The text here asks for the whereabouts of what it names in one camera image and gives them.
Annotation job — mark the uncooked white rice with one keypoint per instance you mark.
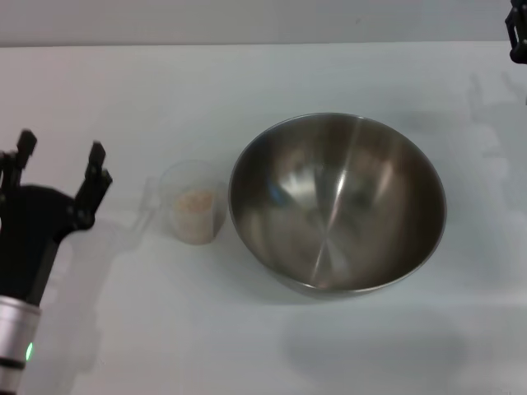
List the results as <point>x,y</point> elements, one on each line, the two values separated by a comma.
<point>193,205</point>

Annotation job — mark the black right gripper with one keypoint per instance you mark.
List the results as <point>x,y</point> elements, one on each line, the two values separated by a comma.
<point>521,53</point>

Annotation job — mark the clear plastic measuring cup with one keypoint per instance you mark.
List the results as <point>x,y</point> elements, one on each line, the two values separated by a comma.
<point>195,185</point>

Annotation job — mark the stainless steel mixing bowl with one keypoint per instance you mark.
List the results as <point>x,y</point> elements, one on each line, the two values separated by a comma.
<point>337,205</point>

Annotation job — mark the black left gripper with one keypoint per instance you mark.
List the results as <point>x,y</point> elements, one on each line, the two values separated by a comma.
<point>29,238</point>

